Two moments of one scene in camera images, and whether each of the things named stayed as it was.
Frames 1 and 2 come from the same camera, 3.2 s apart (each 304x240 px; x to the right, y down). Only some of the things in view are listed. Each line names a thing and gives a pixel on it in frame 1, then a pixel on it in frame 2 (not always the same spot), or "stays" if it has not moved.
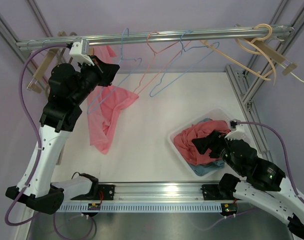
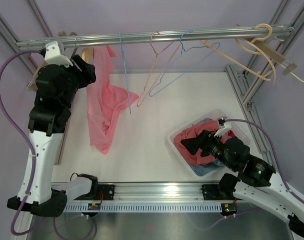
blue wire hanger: (121, 79) to (126, 74)
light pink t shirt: (103, 103) stays
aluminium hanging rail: (164, 38) stays
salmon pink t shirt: (183, 139) stays
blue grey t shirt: (205, 169) stays
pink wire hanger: (157, 52) to (152, 67)
